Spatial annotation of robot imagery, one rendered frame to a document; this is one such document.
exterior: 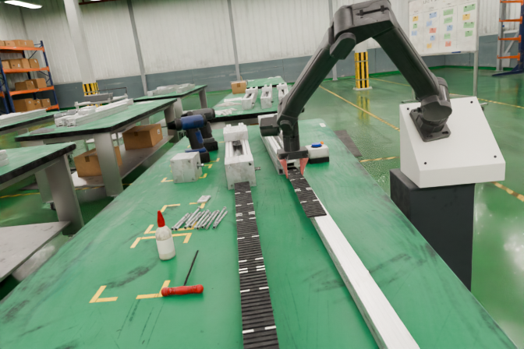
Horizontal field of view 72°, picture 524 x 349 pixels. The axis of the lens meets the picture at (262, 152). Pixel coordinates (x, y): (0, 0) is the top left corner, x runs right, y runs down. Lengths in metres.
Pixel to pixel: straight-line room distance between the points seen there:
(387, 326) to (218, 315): 0.28
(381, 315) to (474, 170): 0.71
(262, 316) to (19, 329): 0.46
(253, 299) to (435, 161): 0.75
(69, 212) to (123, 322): 2.33
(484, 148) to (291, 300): 0.81
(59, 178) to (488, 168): 2.61
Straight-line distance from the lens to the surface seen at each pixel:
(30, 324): 0.86
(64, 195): 3.01
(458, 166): 1.22
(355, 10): 0.90
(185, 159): 1.41
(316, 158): 1.47
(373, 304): 0.65
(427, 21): 7.35
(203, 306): 0.73
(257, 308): 0.64
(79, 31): 12.61
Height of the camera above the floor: 1.20
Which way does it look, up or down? 14 degrees down
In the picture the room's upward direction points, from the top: 7 degrees counter-clockwise
